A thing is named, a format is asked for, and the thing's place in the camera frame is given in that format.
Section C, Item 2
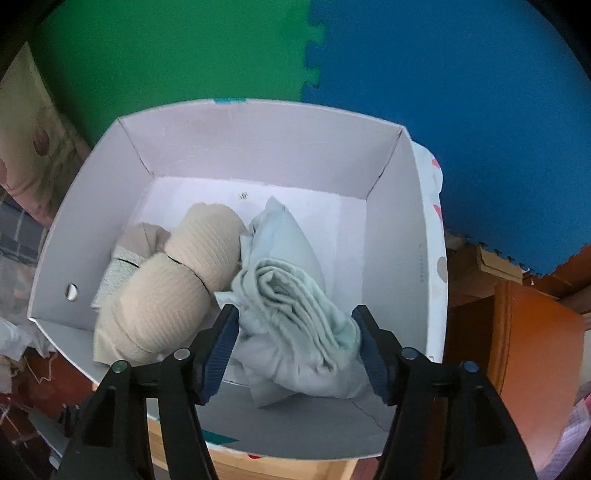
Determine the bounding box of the green foam mat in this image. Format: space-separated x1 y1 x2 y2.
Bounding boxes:
28 0 326 148

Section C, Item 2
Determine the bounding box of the white box with teal print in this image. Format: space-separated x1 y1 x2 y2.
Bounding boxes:
27 98 446 462

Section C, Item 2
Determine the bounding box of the green white patterned cloth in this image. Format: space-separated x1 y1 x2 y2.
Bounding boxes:
90 244 139 310

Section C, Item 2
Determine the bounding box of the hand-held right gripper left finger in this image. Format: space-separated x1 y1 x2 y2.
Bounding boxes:
55 305 241 480

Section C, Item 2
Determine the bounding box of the pink floral curtain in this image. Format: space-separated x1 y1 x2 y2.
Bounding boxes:
0 41 93 227

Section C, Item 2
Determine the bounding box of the blue foam mat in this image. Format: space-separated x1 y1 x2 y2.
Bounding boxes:
300 0 591 278

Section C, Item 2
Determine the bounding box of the white dotted box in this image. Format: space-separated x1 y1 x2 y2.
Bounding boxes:
409 138 451 367

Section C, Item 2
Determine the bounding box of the pale green underwear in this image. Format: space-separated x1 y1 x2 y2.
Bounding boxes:
215 196 370 407

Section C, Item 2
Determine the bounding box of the taupe folded cloth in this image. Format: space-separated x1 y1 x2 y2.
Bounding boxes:
119 222 171 268

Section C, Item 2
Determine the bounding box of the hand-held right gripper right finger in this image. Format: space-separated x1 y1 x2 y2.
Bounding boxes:
351 305 539 480

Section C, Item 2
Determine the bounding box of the grey plaid bedding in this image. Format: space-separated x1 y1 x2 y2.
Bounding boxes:
0 194 49 266

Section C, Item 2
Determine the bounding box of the brown wooden furniture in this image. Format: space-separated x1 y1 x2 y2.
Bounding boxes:
445 235 591 462

